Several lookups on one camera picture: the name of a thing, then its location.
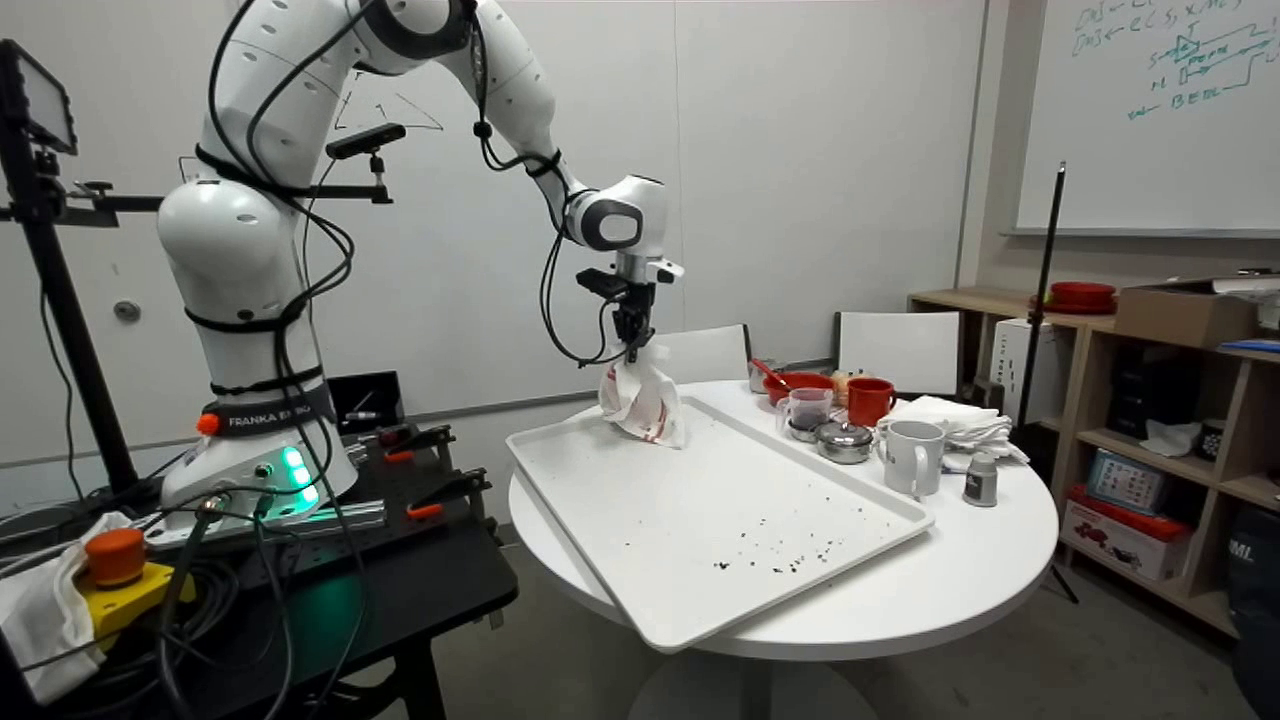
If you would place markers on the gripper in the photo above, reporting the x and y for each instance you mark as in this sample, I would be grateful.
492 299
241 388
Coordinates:
634 308

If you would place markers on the white towel with red stripes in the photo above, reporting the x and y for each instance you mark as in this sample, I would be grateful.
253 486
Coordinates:
640 400

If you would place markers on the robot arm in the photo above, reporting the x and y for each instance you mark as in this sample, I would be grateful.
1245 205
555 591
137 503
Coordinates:
235 250

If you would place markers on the white plastic tray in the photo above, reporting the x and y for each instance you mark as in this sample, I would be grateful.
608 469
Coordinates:
690 510

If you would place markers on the white chair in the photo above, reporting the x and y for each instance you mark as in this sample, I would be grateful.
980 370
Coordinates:
900 350
705 352

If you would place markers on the red spoon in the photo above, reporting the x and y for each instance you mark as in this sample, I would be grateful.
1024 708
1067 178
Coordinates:
770 374

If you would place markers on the red bowl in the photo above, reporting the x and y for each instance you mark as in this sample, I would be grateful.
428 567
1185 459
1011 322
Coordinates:
805 381

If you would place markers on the clear measuring cup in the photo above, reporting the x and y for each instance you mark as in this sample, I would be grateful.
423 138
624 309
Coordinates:
806 408

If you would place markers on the small steel pot with lid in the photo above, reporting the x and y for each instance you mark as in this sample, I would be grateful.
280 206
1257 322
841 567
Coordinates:
845 442

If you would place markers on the red mug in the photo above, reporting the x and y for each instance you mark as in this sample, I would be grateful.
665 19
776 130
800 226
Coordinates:
868 400

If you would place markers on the black clamp with orange grip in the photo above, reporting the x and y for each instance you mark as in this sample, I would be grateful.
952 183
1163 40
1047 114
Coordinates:
455 490
420 442

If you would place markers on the black open box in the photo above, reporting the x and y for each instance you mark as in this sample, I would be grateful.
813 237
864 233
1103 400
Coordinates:
375 395

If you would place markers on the scattered dark crumbs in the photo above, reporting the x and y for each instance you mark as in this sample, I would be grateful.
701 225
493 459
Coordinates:
790 568

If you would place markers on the white mug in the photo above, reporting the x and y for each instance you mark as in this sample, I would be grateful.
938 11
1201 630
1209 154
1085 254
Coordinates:
910 458

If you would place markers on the pile of white cloths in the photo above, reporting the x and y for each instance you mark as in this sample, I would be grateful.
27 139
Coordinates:
960 420

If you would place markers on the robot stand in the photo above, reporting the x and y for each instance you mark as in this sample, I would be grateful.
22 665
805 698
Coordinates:
430 590

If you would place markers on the small grey bottle white cap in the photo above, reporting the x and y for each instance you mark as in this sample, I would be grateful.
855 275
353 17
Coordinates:
981 482

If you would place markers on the stack of red plates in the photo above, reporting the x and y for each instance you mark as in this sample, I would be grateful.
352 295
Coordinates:
1082 297

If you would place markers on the wooden shelf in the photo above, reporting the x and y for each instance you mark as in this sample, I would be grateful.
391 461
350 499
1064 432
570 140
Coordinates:
1090 400

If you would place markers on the whiteboard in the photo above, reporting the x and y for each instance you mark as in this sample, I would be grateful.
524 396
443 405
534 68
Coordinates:
1130 160

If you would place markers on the blue printed box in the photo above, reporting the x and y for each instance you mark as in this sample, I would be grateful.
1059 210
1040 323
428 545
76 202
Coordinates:
1125 482

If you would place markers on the red and white toy box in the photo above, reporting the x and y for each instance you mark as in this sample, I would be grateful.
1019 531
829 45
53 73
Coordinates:
1120 540

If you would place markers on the cardboard box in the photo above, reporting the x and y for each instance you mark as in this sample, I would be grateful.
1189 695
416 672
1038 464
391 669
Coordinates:
1180 312

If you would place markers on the yellow emergency stop button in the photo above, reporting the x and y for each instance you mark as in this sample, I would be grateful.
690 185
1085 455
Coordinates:
115 565

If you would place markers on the black light panel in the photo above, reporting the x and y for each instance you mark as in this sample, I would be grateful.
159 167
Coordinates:
45 100

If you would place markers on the white cloth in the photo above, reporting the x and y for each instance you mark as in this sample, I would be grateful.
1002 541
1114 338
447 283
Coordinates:
40 620

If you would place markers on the black bin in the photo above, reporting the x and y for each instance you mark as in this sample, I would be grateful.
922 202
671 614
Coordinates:
1255 600

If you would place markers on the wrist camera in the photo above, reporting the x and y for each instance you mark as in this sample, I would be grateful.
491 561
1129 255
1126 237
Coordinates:
600 283

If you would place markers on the round silver wall plate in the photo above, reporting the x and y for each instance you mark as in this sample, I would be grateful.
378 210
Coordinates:
127 311

